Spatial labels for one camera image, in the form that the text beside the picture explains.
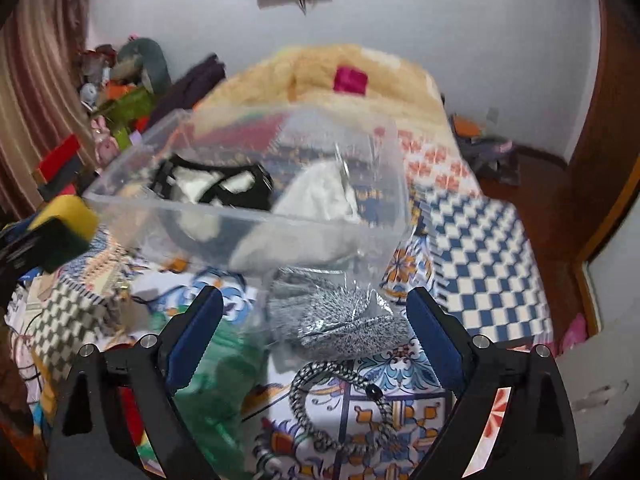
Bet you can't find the green knit sock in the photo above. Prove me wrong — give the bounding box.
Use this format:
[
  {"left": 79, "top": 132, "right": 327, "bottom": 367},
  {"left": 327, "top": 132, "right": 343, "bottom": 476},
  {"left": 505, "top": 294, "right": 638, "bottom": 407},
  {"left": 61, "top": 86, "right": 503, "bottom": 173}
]
[{"left": 174, "top": 318, "right": 266, "bottom": 479}]

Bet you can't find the black white braided cord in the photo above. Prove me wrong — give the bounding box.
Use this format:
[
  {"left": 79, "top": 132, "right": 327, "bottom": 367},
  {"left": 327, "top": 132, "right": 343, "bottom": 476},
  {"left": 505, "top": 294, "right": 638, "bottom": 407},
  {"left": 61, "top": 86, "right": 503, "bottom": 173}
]
[{"left": 287, "top": 360, "right": 397, "bottom": 456}]

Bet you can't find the black white underwear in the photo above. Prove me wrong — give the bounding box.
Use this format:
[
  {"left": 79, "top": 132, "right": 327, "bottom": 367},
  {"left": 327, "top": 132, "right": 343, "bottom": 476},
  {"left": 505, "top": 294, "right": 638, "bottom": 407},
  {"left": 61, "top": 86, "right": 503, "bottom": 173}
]
[{"left": 148, "top": 154, "right": 273, "bottom": 211}]

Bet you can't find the clear plastic storage bin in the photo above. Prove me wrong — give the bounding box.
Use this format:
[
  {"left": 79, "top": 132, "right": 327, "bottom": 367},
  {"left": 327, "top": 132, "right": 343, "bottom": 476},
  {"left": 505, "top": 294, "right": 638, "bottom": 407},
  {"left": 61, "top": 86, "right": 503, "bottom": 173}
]
[{"left": 86, "top": 105, "right": 412, "bottom": 283}]

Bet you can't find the grey speckled sock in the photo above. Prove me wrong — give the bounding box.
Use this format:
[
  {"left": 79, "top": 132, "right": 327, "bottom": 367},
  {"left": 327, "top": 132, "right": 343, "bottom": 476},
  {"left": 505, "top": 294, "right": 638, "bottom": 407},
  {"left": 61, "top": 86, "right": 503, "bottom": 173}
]
[{"left": 264, "top": 268, "right": 411, "bottom": 361}]

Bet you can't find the white cloth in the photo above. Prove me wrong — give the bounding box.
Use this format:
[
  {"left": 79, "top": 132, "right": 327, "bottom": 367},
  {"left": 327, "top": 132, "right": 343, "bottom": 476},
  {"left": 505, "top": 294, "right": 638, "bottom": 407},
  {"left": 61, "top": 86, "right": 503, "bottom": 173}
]
[{"left": 229, "top": 158, "right": 362, "bottom": 274}]

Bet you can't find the red gift box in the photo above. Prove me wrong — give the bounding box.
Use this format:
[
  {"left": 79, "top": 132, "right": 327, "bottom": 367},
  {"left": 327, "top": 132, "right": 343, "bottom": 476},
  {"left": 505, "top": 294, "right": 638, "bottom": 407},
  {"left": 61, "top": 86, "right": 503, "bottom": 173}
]
[{"left": 32, "top": 133, "right": 82, "bottom": 185}]

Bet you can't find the pink rabbit doll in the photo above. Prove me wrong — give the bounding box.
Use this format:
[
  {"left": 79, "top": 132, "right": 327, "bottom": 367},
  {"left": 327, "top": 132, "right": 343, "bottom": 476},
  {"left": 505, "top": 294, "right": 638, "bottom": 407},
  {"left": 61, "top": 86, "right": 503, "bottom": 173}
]
[{"left": 90, "top": 116, "right": 120, "bottom": 168}]

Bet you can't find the striped red curtain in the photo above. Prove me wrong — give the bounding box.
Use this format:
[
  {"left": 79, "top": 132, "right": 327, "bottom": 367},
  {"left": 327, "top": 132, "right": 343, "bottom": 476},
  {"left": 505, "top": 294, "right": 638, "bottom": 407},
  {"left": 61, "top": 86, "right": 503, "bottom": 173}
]
[{"left": 1, "top": 0, "right": 96, "bottom": 218}]

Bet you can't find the green storage box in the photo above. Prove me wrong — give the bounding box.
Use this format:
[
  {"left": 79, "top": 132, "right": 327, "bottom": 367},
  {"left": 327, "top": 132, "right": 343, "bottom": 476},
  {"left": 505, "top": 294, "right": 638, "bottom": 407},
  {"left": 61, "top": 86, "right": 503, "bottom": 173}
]
[{"left": 93, "top": 87, "right": 155, "bottom": 126}]

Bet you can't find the grey green plush toy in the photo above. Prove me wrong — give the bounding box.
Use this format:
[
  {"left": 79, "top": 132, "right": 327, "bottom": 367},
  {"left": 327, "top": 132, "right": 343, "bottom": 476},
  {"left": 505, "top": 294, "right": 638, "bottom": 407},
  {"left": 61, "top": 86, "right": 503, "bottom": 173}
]
[{"left": 111, "top": 37, "right": 171, "bottom": 96}]

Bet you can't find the dark purple jacket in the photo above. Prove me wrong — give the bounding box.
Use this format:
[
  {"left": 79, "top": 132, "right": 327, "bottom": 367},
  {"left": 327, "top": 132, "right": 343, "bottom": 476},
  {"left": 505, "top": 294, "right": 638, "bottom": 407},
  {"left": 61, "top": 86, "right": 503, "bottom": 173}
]
[{"left": 146, "top": 53, "right": 226, "bottom": 129}]

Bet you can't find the patchwork patterned bedspread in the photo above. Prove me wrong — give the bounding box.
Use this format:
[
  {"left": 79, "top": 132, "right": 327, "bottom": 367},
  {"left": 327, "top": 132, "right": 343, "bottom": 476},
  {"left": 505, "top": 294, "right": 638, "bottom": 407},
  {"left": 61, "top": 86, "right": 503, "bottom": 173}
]
[{"left": 1, "top": 110, "right": 577, "bottom": 479}]

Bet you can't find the purple grey backpack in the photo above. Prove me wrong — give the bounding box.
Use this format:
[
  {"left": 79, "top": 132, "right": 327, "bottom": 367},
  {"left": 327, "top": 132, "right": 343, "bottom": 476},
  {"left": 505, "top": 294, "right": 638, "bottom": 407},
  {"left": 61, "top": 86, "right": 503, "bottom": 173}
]
[{"left": 449, "top": 114, "right": 521, "bottom": 186}]

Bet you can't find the beige fleece blanket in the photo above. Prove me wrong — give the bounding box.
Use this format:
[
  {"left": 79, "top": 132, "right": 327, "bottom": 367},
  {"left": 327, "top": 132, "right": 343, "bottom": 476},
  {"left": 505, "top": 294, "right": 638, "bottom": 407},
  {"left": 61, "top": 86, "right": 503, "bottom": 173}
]
[{"left": 198, "top": 44, "right": 452, "bottom": 143}]

